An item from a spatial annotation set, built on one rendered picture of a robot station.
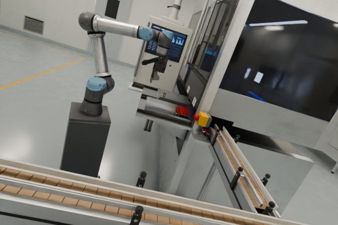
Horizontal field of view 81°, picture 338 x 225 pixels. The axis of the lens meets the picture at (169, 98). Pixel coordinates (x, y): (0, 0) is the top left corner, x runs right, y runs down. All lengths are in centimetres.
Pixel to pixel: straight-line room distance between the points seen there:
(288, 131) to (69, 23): 677
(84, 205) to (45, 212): 9
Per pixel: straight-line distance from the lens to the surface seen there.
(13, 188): 72
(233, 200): 101
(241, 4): 132
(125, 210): 68
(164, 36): 132
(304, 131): 174
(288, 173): 189
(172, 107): 167
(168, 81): 231
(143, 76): 231
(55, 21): 755
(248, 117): 148
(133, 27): 124
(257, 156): 167
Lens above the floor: 143
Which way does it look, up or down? 17 degrees down
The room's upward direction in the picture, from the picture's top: 19 degrees clockwise
